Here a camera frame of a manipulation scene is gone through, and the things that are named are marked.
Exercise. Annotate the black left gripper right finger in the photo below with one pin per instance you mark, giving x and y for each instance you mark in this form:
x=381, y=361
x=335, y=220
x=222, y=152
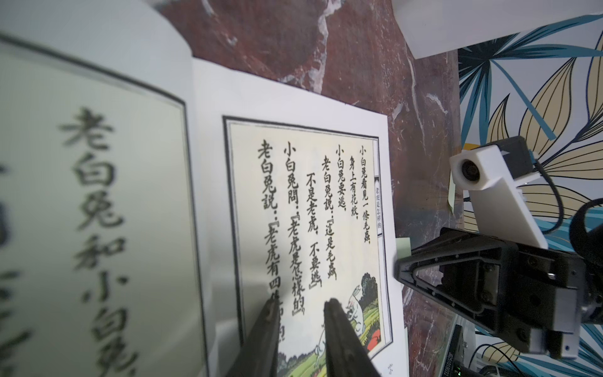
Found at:
x=345, y=356

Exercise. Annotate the green sticky note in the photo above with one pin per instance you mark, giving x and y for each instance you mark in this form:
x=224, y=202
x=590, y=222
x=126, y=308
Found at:
x=403, y=247
x=451, y=194

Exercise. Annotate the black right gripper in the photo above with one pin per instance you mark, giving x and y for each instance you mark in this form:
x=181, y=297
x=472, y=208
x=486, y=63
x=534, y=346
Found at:
x=549, y=294

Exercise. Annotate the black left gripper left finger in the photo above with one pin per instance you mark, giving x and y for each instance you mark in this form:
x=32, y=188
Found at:
x=258, y=355

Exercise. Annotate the green sticky note top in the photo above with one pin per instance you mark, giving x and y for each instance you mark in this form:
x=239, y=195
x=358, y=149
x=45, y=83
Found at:
x=451, y=194

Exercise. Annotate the Chinese picture book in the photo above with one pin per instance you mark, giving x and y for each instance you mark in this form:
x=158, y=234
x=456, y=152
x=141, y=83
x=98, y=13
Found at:
x=152, y=202

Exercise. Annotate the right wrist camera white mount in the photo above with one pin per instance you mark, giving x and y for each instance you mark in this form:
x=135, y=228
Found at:
x=493, y=175

